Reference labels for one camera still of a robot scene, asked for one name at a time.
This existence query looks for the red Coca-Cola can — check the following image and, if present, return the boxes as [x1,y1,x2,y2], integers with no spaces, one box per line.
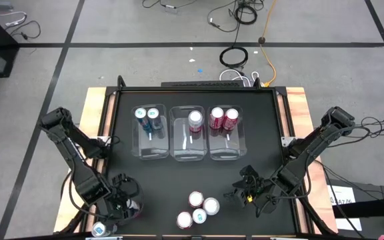
[187,191,205,209]
[175,211,194,230]
[209,106,225,130]
[223,107,240,131]

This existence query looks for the thin black floor cable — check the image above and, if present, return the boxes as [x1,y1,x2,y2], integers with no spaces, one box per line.
[207,0,243,33]
[4,20,42,40]

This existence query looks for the black coiled floor cable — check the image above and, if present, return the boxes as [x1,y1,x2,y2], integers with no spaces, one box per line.
[233,3,258,25]
[219,45,249,69]

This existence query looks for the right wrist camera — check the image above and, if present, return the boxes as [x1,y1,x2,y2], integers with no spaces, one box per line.
[245,181,263,201]

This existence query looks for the black cable grey adapter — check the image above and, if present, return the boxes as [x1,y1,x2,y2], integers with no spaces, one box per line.
[141,0,199,10]

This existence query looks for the tangled black cables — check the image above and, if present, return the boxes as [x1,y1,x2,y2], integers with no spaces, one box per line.
[321,115,384,139]

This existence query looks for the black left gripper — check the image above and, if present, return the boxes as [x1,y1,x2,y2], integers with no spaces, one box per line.
[102,173,138,223]

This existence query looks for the clear plastic bin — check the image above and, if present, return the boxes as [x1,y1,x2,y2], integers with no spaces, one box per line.
[169,105,209,162]
[207,105,248,161]
[131,103,170,160]

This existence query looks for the black sleeved cable bundle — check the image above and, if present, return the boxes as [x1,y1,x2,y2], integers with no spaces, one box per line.
[295,196,338,236]
[57,199,96,234]

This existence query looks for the orange extension cable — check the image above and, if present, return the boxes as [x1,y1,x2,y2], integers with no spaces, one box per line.
[259,0,277,87]

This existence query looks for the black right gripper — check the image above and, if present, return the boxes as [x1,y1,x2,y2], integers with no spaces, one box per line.
[224,165,278,214]

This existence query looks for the white printed paper sheet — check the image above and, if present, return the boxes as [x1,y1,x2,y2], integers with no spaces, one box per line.
[327,185,357,206]

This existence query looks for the grey white edge bracket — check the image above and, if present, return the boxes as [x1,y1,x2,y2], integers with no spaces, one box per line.
[85,235,123,240]

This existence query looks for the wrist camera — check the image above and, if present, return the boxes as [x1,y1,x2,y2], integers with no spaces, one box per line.
[245,181,263,201]
[107,191,123,209]

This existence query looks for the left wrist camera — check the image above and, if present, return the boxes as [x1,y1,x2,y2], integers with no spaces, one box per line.
[107,191,123,209]

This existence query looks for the black bar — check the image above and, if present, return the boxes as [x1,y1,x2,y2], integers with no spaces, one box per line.
[331,195,384,219]

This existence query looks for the white floor cable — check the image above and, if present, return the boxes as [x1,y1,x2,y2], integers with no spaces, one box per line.
[218,69,250,83]
[0,11,28,27]

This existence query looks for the silver blue Red Bull can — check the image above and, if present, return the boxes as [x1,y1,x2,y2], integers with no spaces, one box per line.
[191,207,208,225]
[134,106,153,133]
[146,107,163,131]
[91,221,118,238]

